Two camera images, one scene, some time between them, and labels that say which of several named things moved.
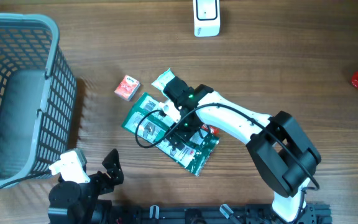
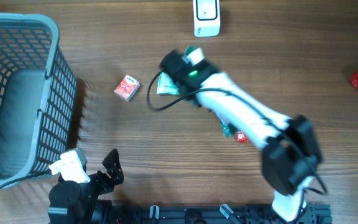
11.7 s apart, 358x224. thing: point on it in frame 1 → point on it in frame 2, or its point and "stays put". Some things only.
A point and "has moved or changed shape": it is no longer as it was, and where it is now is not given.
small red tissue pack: [127, 88] stays put
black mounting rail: [248, 214] stays put
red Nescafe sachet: [213, 129] has moved or changed shape
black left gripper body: [100, 184] stays put
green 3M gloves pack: [148, 123] has moved or changed shape
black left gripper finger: [114, 169] stays put
